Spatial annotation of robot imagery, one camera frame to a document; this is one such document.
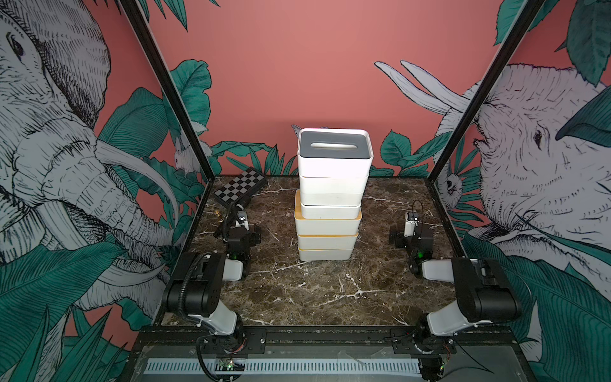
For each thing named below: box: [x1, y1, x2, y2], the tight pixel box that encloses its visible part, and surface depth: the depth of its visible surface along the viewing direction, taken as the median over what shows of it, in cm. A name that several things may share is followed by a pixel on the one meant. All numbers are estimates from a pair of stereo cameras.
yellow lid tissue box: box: [298, 247, 355, 262], surface depth 92 cm
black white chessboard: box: [213, 166, 269, 207], surface depth 114 cm
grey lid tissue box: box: [297, 128, 374, 178], surface depth 58 cm
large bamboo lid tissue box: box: [297, 233, 359, 250], surface depth 83 cm
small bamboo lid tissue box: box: [299, 174, 370, 207], surface depth 64 cm
